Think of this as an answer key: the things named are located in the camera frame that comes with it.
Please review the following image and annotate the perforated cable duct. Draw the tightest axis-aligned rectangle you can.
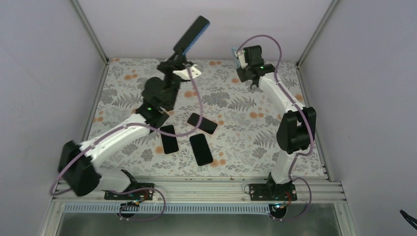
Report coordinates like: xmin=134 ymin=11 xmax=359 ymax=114
xmin=63 ymin=203 xmax=270 ymax=215

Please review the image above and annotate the aluminium rail frame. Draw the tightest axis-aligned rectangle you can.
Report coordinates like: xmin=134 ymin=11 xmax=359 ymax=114
xmin=52 ymin=177 xmax=347 ymax=204

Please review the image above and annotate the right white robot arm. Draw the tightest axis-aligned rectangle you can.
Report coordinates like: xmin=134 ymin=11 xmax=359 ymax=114
xmin=232 ymin=45 xmax=317 ymax=200

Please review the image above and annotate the black object at corner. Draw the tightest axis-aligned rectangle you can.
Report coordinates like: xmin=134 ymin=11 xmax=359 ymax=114
xmin=399 ymin=209 xmax=417 ymax=230

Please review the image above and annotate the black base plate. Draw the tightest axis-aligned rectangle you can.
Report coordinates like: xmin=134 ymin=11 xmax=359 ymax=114
xmin=104 ymin=183 xmax=154 ymax=201
xmin=249 ymin=182 xmax=298 ymax=201

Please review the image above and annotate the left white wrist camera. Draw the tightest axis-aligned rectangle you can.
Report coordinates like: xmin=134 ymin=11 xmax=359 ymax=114
xmin=173 ymin=64 xmax=203 ymax=81

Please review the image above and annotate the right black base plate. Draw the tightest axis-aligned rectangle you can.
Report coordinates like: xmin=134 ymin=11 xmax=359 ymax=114
xmin=249 ymin=182 xmax=298 ymax=201

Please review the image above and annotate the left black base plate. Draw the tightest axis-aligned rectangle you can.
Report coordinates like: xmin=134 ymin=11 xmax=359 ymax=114
xmin=104 ymin=183 xmax=154 ymax=201

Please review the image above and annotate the black phone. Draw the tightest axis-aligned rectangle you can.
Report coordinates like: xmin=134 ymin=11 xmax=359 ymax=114
xmin=189 ymin=134 xmax=213 ymax=166

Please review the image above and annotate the blue smartphone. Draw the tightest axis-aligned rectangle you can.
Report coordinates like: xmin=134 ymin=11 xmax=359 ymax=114
xmin=173 ymin=16 xmax=210 ymax=55

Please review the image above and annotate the light blue phone case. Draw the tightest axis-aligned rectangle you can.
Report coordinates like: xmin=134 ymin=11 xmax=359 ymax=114
xmin=231 ymin=47 xmax=241 ymax=68

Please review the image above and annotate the phone in pink case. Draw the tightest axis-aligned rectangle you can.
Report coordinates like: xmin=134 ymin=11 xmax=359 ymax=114
xmin=187 ymin=113 xmax=218 ymax=135

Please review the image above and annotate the floral patterned mat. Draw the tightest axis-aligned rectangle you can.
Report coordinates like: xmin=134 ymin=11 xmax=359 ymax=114
xmin=79 ymin=58 xmax=327 ymax=178

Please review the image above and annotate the phone in peach case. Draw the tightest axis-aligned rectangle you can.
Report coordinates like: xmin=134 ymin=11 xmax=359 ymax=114
xmin=160 ymin=125 xmax=179 ymax=154

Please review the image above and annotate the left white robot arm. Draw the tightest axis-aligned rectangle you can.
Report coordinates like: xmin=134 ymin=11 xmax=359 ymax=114
xmin=58 ymin=54 xmax=202 ymax=199

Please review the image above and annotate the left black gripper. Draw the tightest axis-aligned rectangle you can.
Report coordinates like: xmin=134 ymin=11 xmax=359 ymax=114
xmin=156 ymin=47 xmax=187 ymax=109

